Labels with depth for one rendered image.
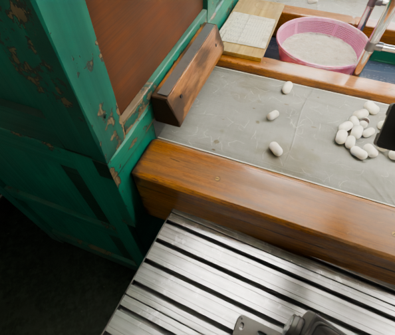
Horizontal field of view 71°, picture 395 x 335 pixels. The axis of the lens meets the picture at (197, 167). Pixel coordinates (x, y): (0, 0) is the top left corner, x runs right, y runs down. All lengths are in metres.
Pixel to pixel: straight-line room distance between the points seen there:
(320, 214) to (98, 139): 0.39
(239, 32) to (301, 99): 0.29
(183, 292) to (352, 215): 0.33
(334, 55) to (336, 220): 0.56
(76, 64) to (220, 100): 0.43
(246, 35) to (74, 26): 0.61
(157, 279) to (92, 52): 0.40
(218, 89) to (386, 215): 0.46
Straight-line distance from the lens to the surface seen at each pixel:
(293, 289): 0.58
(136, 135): 0.55
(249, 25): 0.95
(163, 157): 0.57
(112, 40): 0.46
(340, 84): 0.81
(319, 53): 0.96
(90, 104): 0.41
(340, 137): 0.68
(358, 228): 0.56
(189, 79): 0.62
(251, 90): 0.76
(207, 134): 0.64
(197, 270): 0.56
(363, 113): 0.76
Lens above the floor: 1.21
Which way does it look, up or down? 54 degrees down
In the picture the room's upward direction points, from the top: straight up
